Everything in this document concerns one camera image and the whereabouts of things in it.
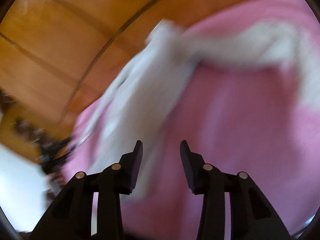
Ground white knitted sweater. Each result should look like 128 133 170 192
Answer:
79 20 319 198

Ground pink quilted bedspread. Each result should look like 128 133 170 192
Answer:
63 0 319 239

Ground wooden panelled headboard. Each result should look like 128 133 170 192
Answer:
1 0 245 161

